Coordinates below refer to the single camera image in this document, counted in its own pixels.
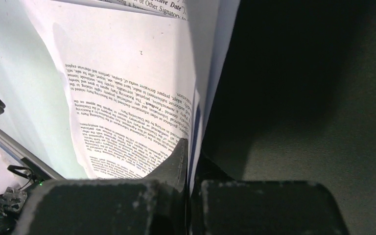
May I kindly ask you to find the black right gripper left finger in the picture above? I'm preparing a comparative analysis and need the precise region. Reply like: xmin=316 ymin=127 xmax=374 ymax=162
xmin=14 ymin=139 xmax=188 ymax=235

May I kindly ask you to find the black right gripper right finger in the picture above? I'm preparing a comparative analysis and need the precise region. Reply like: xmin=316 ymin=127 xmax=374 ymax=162
xmin=189 ymin=155 xmax=349 ymax=235

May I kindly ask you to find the large printed paper sheet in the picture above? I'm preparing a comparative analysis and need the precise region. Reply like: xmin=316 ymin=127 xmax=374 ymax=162
xmin=21 ymin=0 xmax=196 ymax=179

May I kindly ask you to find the red and black folder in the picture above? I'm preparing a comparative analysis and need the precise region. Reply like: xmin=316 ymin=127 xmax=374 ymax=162
xmin=202 ymin=0 xmax=376 ymax=235

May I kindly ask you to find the left aluminium frame post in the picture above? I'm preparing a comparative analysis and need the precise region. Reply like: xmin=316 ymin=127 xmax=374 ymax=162
xmin=0 ymin=129 xmax=65 ymax=180

